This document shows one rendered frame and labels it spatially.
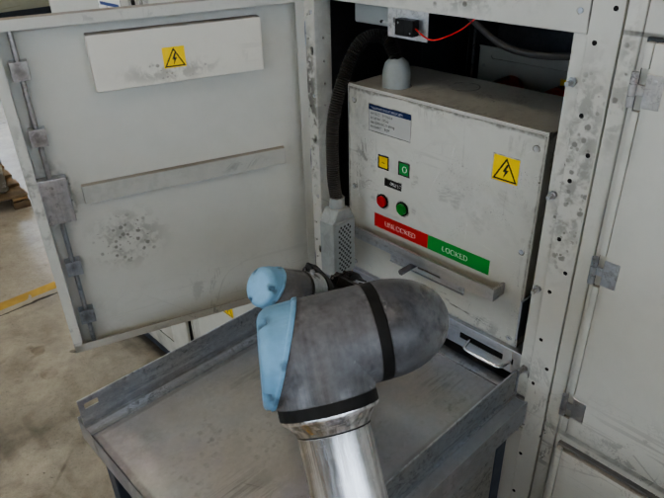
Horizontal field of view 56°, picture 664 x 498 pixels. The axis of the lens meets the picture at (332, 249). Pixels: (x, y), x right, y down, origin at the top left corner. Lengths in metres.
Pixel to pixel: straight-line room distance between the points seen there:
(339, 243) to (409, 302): 0.77
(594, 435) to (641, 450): 0.09
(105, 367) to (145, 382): 1.51
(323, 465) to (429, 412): 0.63
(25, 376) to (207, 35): 2.00
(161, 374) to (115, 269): 0.28
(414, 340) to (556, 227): 0.51
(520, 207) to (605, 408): 0.39
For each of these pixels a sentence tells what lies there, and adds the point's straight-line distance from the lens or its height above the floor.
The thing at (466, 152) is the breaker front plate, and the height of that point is 1.32.
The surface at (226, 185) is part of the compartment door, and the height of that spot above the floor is 1.17.
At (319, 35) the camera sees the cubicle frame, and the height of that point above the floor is 1.49.
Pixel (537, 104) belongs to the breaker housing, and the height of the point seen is 1.39.
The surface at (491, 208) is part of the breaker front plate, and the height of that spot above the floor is 1.22.
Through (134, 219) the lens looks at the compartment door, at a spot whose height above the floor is 1.13.
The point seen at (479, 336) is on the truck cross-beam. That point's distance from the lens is 1.40.
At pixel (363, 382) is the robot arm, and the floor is 1.30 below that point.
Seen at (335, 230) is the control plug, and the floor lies 1.08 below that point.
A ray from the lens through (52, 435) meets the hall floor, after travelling 2.68.
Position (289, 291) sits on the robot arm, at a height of 1.15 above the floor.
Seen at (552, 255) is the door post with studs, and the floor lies 1.19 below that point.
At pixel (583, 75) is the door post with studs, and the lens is 1.05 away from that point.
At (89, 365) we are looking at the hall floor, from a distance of 2.95.
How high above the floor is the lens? 1.77
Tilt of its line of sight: 30 degrees down
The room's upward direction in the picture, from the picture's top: 2 degrees counter-clockwise
